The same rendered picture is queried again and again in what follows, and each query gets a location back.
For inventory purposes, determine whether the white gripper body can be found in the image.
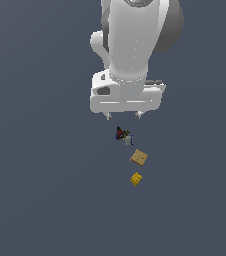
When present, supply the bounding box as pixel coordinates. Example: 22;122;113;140
89;70;167;114

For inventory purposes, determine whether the dark red toy figure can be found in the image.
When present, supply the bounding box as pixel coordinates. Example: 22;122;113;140
114;125;131;141

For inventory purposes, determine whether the small grey white box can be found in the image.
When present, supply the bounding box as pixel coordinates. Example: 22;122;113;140
124;134;134;146

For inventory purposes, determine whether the tan square cracker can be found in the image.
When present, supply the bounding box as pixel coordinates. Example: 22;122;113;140
129;148;149;168

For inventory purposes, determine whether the yellow cheese block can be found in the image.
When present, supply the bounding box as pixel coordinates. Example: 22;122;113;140
129;171;143;187

